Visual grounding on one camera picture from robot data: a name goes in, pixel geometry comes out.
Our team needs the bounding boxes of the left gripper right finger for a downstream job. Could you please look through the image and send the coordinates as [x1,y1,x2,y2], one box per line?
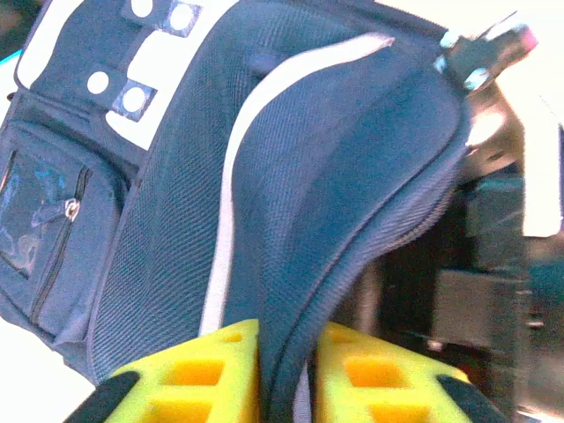
[314,321,513,423]

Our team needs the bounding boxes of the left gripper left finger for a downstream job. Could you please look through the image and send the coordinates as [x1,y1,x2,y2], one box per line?
[61,318,262,423]

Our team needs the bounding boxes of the navy blue backpack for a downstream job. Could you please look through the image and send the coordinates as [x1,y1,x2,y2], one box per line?
[0,0,475,423]

